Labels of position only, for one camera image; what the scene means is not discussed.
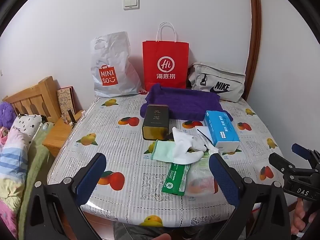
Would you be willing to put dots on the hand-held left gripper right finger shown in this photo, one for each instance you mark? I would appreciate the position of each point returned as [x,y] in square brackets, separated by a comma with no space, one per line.
[223,180]

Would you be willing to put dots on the wooden headboard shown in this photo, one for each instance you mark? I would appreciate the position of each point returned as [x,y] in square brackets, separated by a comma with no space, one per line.
[32,97]

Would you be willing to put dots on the grey fabric waist bag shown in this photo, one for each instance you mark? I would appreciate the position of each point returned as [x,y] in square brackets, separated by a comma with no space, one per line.
[217,80]

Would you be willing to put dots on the patterned book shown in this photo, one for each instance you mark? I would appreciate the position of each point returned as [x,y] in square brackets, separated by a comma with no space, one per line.
[66,101]

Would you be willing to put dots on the green packet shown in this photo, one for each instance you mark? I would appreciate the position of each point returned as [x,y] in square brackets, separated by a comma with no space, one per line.
[175,180]

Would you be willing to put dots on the person's right hand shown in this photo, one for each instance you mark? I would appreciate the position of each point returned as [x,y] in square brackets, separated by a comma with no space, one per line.
[297,217]

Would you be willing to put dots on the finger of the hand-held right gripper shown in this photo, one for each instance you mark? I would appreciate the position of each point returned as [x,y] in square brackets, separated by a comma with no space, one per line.
[280,161]
[300,150]

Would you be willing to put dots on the dark tea tin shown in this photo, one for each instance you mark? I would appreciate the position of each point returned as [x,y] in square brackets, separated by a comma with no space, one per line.
[155,120]

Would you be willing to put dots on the black and white floral pillow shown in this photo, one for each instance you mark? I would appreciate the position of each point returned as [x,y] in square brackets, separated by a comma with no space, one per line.
[26,127]

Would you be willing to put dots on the striped pastel blanket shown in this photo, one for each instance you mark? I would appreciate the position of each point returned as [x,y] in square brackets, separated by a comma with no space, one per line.
[12,167]

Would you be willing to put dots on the white light switch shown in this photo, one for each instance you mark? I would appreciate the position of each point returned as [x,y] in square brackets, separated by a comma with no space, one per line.
[131,3]

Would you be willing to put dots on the wooden nightstand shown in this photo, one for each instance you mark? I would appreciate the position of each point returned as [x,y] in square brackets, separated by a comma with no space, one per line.
[60,135]

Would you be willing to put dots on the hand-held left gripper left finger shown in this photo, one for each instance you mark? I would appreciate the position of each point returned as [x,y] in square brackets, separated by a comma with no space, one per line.
[90,180]

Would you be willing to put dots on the purple towel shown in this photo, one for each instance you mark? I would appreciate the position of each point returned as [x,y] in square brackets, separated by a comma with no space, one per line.
[190,102]

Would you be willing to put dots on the brown wooden door frame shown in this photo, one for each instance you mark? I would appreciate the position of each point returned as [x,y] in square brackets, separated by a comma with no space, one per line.
[254,30]

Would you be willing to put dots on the white plastic shopping bag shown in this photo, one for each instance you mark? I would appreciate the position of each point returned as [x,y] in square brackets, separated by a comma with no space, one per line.
[112,67]

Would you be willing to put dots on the purple plush toy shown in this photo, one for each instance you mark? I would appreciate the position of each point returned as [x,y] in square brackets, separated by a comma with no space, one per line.
[6,115]

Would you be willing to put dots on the white glove with mint cuff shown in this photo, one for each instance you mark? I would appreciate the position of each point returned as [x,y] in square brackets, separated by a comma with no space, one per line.
[167,152]

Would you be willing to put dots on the red paper bag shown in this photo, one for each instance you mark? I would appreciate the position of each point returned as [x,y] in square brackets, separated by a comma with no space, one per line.
[165,65]

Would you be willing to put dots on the blue tissue pack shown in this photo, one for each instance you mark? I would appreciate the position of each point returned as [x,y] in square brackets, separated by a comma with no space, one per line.
[221,130]

